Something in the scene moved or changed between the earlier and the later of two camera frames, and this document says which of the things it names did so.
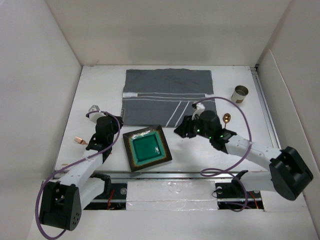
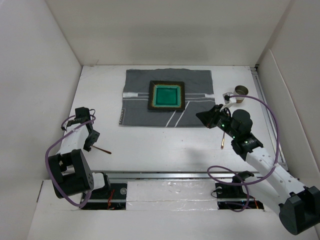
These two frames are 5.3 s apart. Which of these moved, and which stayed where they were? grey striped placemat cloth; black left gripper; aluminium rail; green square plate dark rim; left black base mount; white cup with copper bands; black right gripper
Moved: black left gripper; green square plate dark rim; black right gripper
Stayed: grey striped placemat cloth; left black base mount; aluminium rail; white cup with copper bands
